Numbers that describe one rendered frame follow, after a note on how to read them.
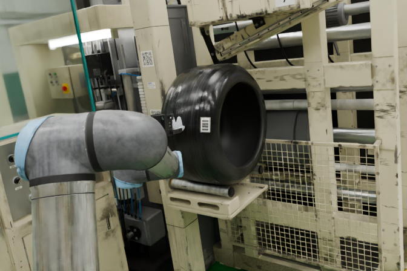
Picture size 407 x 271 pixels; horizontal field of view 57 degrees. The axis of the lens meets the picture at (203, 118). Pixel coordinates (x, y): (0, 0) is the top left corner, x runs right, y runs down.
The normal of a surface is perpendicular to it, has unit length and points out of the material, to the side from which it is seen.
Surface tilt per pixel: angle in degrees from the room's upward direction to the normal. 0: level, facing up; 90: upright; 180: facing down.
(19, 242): 90
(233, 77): 80
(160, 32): 90
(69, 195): 70
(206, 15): 90
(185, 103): 58
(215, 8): 90
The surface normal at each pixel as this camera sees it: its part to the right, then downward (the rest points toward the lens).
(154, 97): -0.58, 0.24
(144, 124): 0.66, -0.54
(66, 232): 0.36, -0.25
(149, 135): 0.80, -0.18
